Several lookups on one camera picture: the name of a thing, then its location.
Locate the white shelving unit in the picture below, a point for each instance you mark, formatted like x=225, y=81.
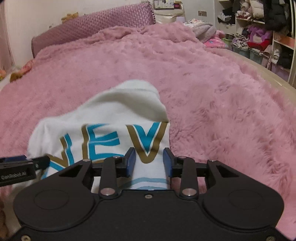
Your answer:
x=234, y=17

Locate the white Nevada sweatshirt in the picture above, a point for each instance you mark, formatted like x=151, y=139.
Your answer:
x=107, y=125

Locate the pink curtain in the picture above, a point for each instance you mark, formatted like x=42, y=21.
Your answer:
x=7, y=62

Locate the brown plush toy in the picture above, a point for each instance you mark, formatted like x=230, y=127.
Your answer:
x=15, y=76

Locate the white bedside cabinet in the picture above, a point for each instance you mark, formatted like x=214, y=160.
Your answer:
x=165, y=16

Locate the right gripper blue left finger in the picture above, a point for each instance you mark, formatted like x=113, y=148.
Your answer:
x=113, y=168

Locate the hanging dark jacket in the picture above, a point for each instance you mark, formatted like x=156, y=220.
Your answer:
x=274, y=12

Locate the beige mattress edge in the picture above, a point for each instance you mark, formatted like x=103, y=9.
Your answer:
x=277, y=82

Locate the yellow teddy bear on headboard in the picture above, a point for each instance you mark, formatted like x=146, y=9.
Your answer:
x=69, y=17

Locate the pink fluffy blanket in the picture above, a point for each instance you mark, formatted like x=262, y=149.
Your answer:
x=219, y=106

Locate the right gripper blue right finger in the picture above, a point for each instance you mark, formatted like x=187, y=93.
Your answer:
x=184, y=168

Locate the grey folded blanket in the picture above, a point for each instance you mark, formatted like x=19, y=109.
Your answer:
x=204, y=31

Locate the teal storage bin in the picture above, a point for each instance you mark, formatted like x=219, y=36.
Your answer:
x=242, y=52

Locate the purple quilted headboard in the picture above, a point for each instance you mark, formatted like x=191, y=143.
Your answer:
x=134, y=15

